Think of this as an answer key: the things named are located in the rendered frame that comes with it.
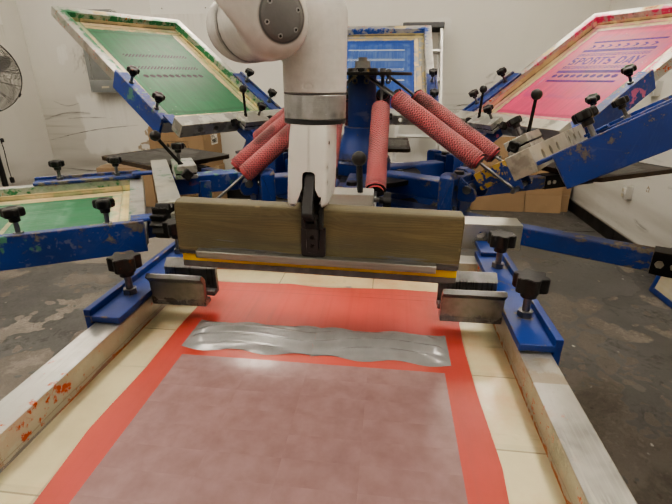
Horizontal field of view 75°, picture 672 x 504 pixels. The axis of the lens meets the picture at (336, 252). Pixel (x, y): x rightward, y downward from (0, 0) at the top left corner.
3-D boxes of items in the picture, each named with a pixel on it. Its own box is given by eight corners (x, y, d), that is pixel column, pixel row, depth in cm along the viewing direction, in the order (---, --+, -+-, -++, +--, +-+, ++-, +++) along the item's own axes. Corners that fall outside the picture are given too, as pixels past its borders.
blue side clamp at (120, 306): (127, 356, 59) (117, 312, 57) (93, 354, 60) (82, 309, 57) (211, 268, 87) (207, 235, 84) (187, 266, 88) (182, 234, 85)
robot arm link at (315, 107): (293, 92, 57) (293, 114, 58) (276, 94, 49) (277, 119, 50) (350, 93, 57) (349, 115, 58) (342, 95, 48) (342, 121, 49)
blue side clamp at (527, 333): (553, 389, 53) (565, 340, 51) (511, 385, 54) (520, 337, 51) (498, 282, 81) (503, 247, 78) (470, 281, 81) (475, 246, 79)
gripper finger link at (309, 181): (308, 151, 53) (312, 183, 58) (298, 199, 49) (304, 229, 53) (317, 152, 53) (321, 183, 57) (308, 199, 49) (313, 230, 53)
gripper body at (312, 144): (293, 107, 58) (295, 189, 62) (274, 112, 49) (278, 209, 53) (349, 108, 57) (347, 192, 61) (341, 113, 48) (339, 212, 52)
